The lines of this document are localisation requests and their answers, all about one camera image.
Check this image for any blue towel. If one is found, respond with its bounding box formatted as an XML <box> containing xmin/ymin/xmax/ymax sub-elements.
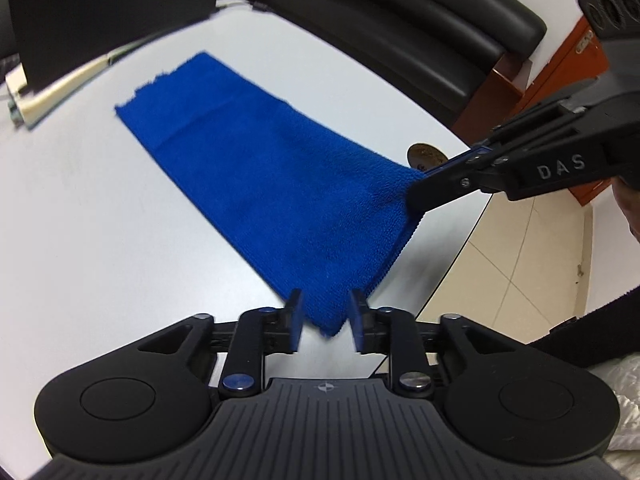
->
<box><xmin>116</xmin><ymin>52</ymin><xmax>421</xmax><ymax>336</ymax></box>

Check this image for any person's right hand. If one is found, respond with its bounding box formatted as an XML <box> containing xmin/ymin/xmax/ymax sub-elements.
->
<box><xmin>612</xmin><ymin>177</ymin><xmax>640</xmax><ymax>242</ymax></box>

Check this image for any brass round desk grommet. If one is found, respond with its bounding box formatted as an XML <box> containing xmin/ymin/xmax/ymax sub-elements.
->
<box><xmin>407</xmin><ymin>143</ymin><xmax>448</xmax><ymax>174</ymax></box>

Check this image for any black leather chair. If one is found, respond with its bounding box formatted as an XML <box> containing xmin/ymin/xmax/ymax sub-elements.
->
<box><xmin>254</xmin><ymin>0</ymin><xmax>547</xmax><ymax>127</ymax></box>

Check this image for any cream notebook with teal cover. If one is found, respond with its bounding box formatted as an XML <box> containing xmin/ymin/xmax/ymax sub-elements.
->
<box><xmin>4</xmin><ymin>32</ymin><xmax>162</xmax><ymax>129</ymax></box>

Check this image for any black laptop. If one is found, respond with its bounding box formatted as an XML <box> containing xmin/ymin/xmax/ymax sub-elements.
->
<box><xmin>9</xmin><ymin>0</ymin><xmax>216</xmax><ymax>92</ymax></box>

